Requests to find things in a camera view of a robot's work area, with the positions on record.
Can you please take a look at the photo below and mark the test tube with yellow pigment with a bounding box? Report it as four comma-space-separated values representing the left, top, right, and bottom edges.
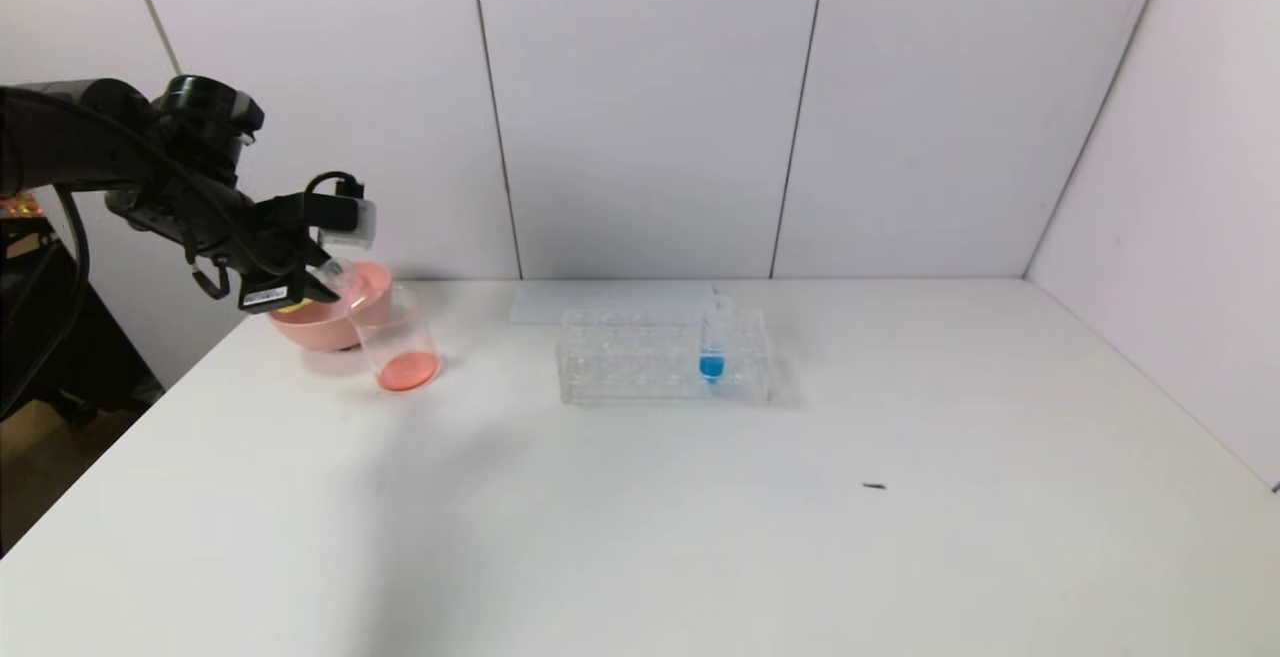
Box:
274, 257, 373, 318

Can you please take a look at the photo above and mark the clear plastic test tube rack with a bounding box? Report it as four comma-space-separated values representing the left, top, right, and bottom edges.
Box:
558, 303, 774, 406

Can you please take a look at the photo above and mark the test tube with blue pigment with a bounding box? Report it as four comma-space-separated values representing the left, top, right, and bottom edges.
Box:
698, 287, 728, 386

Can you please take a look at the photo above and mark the clear glass beaker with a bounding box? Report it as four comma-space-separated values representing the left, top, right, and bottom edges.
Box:
348, 285, 442, 395

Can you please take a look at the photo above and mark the white paper sheet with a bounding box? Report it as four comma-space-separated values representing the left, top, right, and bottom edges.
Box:
509, 283, 719, 326

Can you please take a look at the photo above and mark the pink bowl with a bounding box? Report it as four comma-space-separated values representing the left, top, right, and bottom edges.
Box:
266, 259, 393, 353

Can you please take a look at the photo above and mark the black furniture beside table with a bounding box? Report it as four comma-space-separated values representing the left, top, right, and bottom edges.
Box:
0, 227, 167, 420

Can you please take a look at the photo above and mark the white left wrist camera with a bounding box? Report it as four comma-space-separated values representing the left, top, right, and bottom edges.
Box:
318, 195, 378, 251

